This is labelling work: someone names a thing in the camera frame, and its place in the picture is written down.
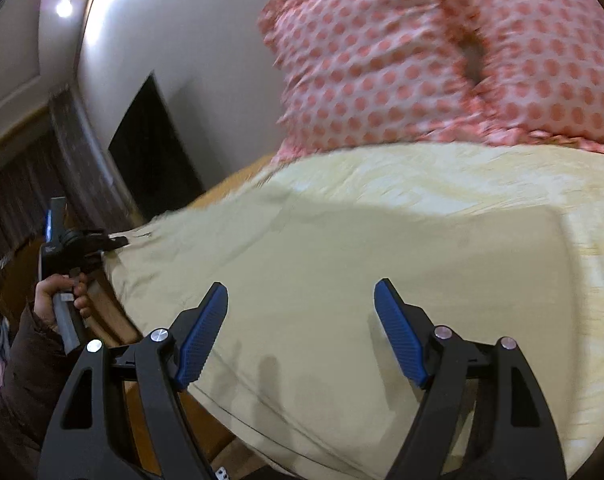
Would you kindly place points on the pink polka dot pillow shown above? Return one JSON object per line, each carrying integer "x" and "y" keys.
{"x": 361, "y": 72}
{"x": 542, "y": 75}

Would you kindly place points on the yellow patterned bedspread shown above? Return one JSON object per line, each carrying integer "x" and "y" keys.
{"x": 467, "y": 178}

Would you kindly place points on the dark brown jacket sleeve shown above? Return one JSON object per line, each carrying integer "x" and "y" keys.
{"x": 36, "y": 372}

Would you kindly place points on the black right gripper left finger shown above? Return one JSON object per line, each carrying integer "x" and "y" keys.
{"x": 120, "y": 415}

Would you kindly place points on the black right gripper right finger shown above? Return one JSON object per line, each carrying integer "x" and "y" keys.
{"x": 482, "y": 414}

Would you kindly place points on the beige khaki pants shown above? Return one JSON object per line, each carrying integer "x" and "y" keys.
{"x": 302, "y": 370}

